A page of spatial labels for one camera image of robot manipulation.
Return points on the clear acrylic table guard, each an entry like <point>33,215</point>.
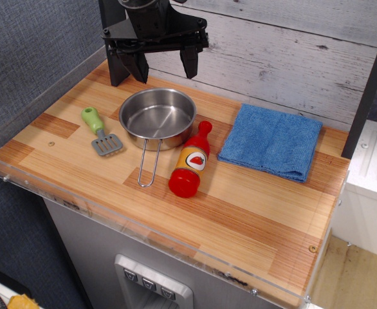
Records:
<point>260,233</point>

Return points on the yellow object bottom left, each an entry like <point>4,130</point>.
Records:
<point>22,302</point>

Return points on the green handled grey spatula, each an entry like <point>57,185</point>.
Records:
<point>104,144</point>

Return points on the black right frame post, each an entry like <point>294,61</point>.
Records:
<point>362,113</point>

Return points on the silver dispenser button panel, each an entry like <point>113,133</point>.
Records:
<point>144,287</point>

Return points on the black frame post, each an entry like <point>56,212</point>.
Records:
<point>362,113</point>
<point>113,69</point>

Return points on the blue folded cloth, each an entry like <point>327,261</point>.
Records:
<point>278,143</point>

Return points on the white toy sink unit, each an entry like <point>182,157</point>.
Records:
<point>355,217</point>

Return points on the grey toy fridge cabinet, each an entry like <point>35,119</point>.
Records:
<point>93,246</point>

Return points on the black left frame post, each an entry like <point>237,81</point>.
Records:
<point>113,69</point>

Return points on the stainless steel pan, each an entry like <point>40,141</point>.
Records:
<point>157,119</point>

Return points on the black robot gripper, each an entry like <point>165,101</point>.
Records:
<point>153,26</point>

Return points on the red toy ketchup bottle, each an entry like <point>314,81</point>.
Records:
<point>186,176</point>

